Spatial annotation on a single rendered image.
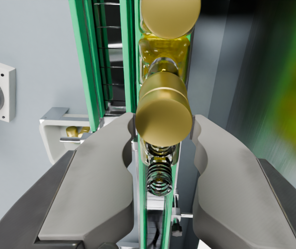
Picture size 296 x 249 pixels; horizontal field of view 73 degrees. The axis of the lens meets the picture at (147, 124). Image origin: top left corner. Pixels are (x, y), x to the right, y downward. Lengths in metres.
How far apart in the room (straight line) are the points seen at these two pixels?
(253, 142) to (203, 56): 0.33
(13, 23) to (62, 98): 0.22
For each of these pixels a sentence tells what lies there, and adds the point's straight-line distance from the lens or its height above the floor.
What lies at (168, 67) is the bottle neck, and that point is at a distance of 0.17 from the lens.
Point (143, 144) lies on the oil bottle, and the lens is 0.26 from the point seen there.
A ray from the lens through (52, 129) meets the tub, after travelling 0.67.
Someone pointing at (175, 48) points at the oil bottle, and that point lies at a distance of 0.21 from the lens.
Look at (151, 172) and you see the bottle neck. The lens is 0.23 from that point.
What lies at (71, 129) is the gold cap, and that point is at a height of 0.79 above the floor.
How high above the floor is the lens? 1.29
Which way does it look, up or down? 58 degrees down
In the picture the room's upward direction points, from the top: 174 degrees counter-clockwise
